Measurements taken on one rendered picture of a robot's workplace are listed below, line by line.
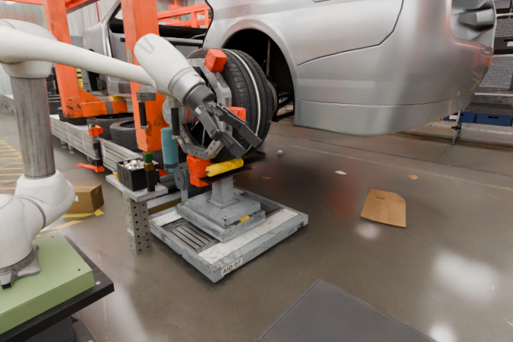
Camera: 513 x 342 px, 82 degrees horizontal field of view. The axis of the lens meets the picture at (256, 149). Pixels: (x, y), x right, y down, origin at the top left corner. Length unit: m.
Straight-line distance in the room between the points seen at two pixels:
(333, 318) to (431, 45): 1.17
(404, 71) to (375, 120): 0.25
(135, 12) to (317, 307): 1.82
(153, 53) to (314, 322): 0.89
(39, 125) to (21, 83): 0.15
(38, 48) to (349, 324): 1.18
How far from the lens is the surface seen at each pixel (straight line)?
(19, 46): 1.06
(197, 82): 0.80
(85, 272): 1.29
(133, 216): 1.86
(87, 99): 3.98
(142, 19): 2.09
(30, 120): 1.31
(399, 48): 1.49
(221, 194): 1.88
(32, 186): 1.38
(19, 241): 1.31
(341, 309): 1.09
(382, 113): 1.52
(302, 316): 1.04
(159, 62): 0.83
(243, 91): 1.50
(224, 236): 1.78
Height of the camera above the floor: 1.07
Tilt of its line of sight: 16 degrees down
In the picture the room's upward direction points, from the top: straight up
